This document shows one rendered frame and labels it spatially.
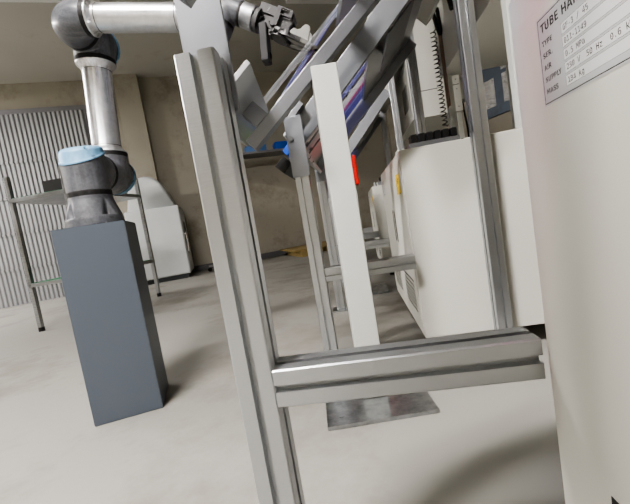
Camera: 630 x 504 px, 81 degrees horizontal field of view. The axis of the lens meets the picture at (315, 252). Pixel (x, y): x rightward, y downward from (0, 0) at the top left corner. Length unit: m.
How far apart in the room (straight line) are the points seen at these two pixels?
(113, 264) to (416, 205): 0.87
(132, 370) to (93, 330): 0.15
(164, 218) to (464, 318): 4.30
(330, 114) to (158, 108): 5.26
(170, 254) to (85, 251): 3.88
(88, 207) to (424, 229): 0.95
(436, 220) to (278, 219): 4.87
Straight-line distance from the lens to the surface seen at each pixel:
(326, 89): 0.93
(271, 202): 5.88
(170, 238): 5.03
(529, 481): 0.77
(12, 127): 6.32
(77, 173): 1.23
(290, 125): 1.10
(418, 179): 1.13
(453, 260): 1.15
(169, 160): 5.89
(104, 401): 1.26
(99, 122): 1.40
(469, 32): 1.22
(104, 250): 1.17
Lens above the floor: 0.46
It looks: 5 degrees down
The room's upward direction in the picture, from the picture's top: 9 degrees counter-clockwise
